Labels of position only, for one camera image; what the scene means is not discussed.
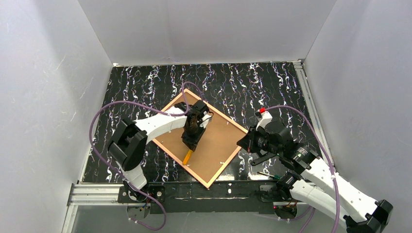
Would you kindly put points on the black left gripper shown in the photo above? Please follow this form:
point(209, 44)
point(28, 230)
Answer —
point(191, 140)

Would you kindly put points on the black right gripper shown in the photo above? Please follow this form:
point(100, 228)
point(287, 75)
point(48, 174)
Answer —
point(250, 143)

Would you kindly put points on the pink picture frame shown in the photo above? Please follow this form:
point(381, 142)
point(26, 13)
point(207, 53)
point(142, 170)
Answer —
point(215, 150)

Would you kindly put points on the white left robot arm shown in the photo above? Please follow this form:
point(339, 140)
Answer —
point(128, 143)

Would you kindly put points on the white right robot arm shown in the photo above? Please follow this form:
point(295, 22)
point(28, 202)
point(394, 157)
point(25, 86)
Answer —
point(314, 180)

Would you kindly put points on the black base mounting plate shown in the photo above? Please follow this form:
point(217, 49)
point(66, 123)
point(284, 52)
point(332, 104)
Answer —
point(221, 196)

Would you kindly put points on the green handled screwdriver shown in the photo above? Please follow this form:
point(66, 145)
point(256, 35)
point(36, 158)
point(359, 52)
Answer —
point(274, 177)

